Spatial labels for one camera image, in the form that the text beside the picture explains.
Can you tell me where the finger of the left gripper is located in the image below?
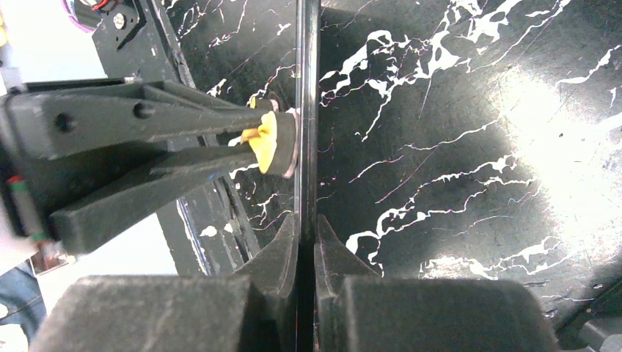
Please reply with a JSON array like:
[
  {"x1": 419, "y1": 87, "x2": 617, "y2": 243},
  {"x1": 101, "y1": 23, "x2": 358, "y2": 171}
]
[{"x1": 1, "y1": 80, "x2": 268, "y2": 160}]

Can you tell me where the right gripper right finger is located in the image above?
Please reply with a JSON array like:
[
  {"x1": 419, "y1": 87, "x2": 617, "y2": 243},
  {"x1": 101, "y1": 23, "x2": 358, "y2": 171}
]
[{"x1": 314, "y1": 214, "x2": 377, "y2": 351}]

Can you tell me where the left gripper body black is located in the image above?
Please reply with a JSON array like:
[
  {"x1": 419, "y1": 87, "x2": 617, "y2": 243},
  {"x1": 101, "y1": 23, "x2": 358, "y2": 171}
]
[{"x1": 0, "y1": 77, "x2": 171, "y2": 244}]

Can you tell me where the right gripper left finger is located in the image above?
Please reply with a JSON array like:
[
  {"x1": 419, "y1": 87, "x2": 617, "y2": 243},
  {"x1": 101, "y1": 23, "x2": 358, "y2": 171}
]
[{"x1": 236, "y1": 213, "x2": 299, "y2": 351}]

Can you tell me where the small whiteboard black frame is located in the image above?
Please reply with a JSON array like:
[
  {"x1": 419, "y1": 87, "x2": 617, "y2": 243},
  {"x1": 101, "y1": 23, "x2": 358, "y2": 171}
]
[{"x1": 293, "y1": 0, "x2": 321, "y2": 351}]

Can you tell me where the person in blue jeans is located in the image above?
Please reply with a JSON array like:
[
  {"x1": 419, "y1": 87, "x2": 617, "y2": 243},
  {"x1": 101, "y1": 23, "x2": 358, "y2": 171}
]
[{"x1": 1, "y1": 260, "x2": 47, "y2": 351}]

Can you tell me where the yellow black whiteboard eraser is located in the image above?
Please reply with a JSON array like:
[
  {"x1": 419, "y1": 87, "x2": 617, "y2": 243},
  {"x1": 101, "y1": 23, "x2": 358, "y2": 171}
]
[{"x1": 240, "y1": 97, "x2": 301, "y2": 179}]

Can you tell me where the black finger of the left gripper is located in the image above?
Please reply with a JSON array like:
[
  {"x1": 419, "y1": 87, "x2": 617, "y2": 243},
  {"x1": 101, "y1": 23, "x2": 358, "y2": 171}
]
[{"x1": 49, "y1": 145, "x2": 256, "y2": 254}]

